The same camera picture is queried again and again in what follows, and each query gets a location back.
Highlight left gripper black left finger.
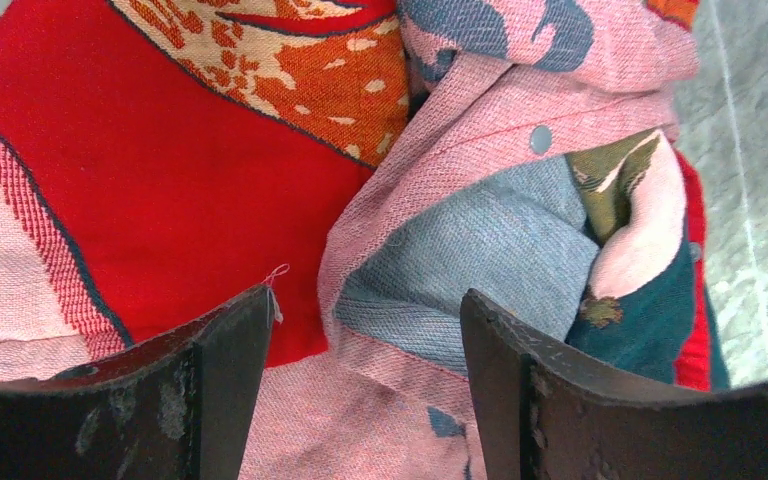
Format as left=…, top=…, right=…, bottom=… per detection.
left=0, top=285, right=275, bottom=479

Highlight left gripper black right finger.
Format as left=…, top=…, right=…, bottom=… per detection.
left=460, top=290, right=768, bottom=479

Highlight pink red patterned pillowcase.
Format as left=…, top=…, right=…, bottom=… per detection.
left=0, top=1, right=729, bottom=479

